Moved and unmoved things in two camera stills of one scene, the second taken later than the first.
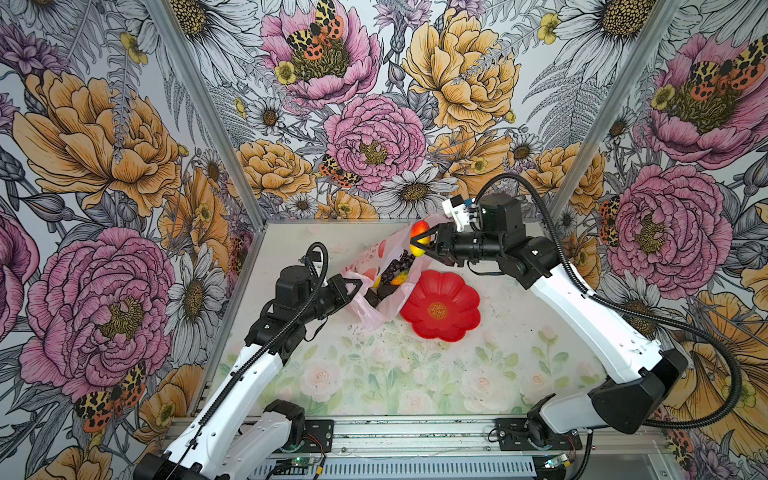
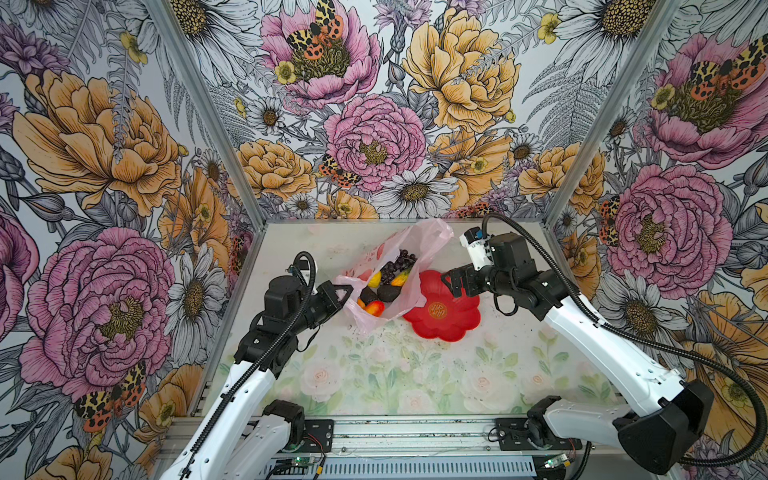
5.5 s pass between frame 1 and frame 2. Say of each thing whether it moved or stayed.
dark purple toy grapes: stayed
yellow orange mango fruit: moved
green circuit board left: stayed
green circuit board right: stayed
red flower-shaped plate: stayed
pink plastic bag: moved
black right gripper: moved
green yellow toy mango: stayed
